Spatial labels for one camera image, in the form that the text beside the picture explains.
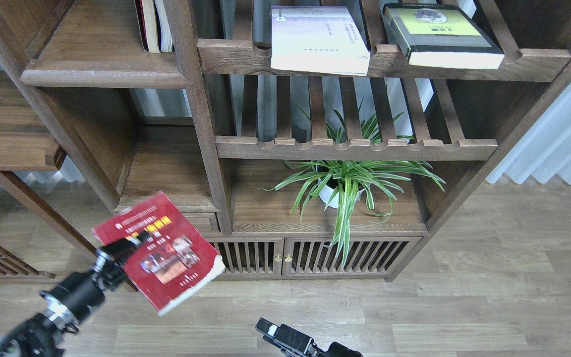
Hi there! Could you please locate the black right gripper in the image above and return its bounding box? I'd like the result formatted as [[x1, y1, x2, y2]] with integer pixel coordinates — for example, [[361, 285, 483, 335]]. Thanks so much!
[[255, 318, 363, 357]]

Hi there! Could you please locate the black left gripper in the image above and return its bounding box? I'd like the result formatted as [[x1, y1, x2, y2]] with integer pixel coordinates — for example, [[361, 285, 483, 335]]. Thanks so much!
[[40, 231, 151, 328]]

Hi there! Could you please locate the red paperback book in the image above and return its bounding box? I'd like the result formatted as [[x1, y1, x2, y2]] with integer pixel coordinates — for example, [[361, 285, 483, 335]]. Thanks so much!
[[92, 191, 225, 316]]

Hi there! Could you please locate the green black thick book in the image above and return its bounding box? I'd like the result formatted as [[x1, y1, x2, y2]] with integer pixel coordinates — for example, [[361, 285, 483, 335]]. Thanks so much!
[[382, 3, 505, 69]]

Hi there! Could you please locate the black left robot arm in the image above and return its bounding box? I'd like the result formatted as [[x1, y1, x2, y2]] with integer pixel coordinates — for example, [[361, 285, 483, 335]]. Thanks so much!
[[0, 231, 151, 357]]

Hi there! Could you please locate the wooden side shelf unit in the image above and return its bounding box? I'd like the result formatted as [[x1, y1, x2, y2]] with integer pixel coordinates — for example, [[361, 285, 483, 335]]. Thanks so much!
[[0, 70, 97, 261]]

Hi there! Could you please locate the dark wooden bookshelf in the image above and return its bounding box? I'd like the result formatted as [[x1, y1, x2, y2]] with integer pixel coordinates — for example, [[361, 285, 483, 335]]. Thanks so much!
[[0, 0, 571, 279]]

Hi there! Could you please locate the white upright book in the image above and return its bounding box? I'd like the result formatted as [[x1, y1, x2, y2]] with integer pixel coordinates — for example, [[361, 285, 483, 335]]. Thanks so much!
[[154, 0, 174, 53]]

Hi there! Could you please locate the beige upright book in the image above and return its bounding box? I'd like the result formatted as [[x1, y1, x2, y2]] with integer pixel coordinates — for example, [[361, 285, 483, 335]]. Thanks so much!
[[140, 0, 160, 54]]

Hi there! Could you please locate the dark red upright book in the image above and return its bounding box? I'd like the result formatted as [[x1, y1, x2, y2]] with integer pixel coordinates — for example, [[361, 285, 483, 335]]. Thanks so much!
[[134, 0, 149, 52]]

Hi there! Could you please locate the white paperback book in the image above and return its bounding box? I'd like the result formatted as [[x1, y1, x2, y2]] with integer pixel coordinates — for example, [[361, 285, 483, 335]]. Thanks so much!
[[270, 6, 371, 75]]

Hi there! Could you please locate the white pleated curtain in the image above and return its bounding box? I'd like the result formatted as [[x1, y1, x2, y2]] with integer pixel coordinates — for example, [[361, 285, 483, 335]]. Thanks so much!
[[486, 84, 571, 185]]

